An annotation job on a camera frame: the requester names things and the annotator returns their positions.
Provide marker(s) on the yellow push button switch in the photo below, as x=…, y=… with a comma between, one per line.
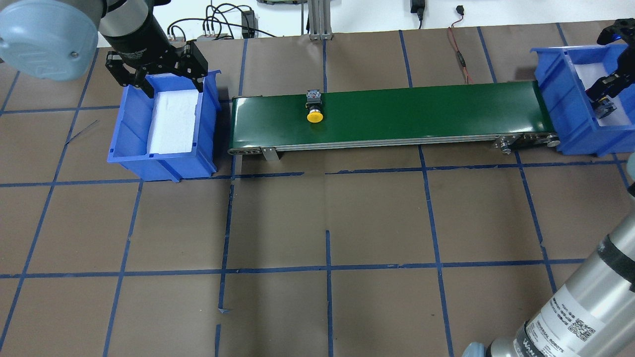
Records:
x=314, y=106

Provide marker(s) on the right blue plastic bin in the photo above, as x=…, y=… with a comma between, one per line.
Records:
x=563, y=75

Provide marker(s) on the black power adapter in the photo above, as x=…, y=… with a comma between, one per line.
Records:
x=248, y=24

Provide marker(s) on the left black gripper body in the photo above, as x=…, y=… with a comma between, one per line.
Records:
x=140, y=43

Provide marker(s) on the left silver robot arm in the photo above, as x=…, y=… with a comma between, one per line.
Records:
x=51, y=39

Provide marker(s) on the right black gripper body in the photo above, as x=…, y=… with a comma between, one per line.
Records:
x=613, y=79

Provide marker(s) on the left blue plastic bin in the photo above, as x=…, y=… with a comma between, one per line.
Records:
x=128, y=146

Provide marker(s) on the white foam pad left bin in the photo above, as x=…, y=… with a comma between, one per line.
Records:
x=173, y=122

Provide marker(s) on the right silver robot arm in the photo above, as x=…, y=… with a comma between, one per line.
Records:
x=591, y=315

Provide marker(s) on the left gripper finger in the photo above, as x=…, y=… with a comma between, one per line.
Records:
x=139, y=80
x=197, y=79

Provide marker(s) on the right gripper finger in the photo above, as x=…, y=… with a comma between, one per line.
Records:
x=619, y=86
x=600, y=88

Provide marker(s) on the green conveyor belt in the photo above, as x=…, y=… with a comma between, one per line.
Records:
x=512, y=116

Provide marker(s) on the blue plastic bin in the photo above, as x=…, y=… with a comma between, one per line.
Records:
x=563, y=75
x=128, y=146

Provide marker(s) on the aluminium frame post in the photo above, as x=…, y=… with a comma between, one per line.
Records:
x=319, y=15

